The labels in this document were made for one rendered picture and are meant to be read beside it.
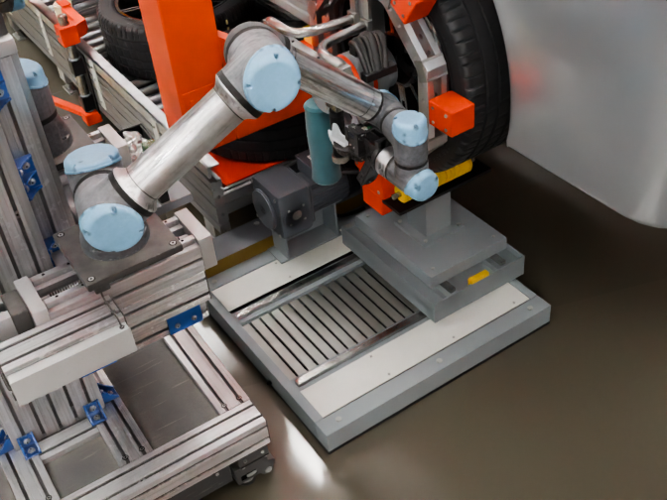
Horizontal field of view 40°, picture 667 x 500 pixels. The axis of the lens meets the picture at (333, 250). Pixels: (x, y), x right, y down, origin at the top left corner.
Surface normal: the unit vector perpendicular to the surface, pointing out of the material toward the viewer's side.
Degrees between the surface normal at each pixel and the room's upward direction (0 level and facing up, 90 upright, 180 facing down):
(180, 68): 90
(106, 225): 94
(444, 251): 0
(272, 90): 86
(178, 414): 0
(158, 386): 0
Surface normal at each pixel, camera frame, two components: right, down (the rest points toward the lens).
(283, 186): -0.09, -0.77
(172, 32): 0.55, 0.49
